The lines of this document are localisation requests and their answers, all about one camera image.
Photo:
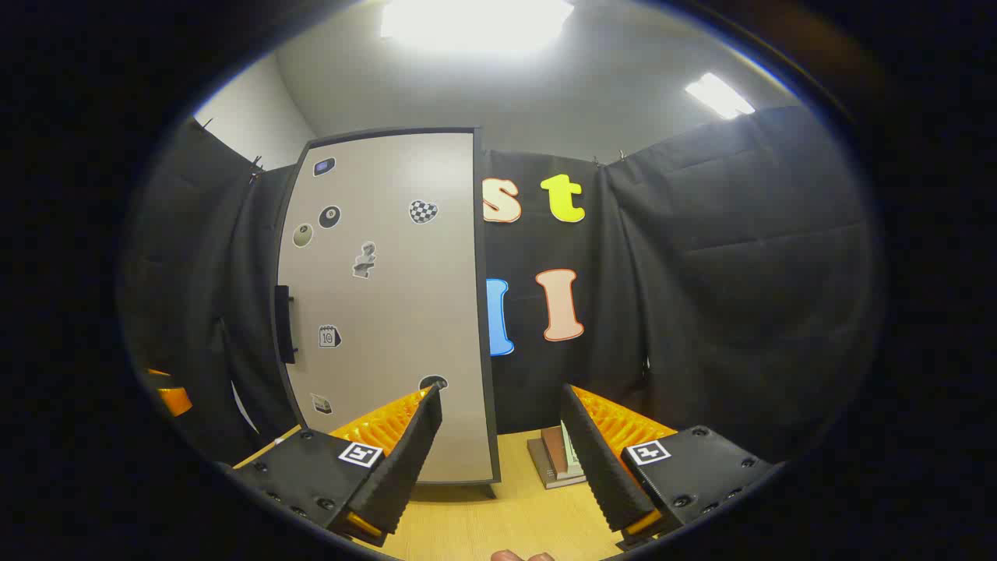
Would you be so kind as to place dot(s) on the brown book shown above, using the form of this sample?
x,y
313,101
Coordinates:
x,y
554,452

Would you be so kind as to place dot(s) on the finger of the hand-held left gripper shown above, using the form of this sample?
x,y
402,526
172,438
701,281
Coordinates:
x,y
173,399

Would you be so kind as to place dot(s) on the small ceiling light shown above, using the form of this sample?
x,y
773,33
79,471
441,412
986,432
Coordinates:
x,y
718,95

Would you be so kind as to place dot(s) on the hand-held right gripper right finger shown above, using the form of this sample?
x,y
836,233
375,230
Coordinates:
x,y
600,467

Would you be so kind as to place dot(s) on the large ceiling light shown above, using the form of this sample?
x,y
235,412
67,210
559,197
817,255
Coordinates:
x,y
475,19

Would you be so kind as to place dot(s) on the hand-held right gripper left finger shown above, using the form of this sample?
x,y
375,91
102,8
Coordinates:
x,y
405,460

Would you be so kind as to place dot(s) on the black backdrop cloth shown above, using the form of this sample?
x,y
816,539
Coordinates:
x,y
740,273

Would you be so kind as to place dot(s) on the grey cabinet door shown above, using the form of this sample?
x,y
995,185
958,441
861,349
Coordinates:
x,y
389,296

